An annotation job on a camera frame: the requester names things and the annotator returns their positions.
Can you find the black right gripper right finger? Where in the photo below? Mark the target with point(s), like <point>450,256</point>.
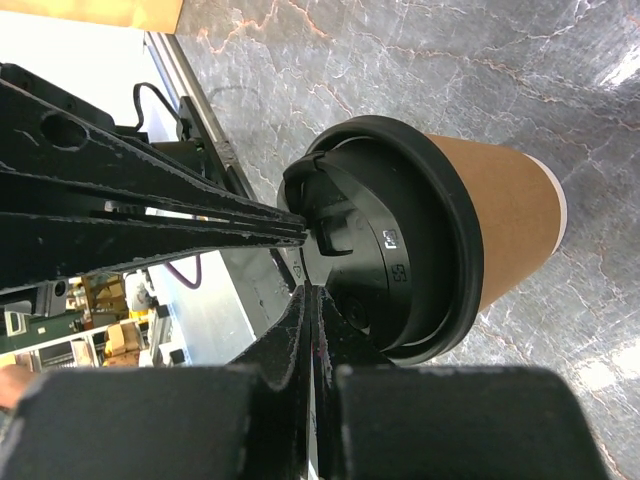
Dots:
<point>376,420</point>

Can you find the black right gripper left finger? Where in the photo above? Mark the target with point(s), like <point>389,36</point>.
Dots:
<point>243,420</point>

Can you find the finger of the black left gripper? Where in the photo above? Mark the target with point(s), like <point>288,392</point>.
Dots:
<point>38,249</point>
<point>62,156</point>

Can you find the black plastic cup lid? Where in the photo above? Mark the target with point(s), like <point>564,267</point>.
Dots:
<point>392,235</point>

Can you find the brown paper coffee cup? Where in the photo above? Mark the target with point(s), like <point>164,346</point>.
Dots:
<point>521,207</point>

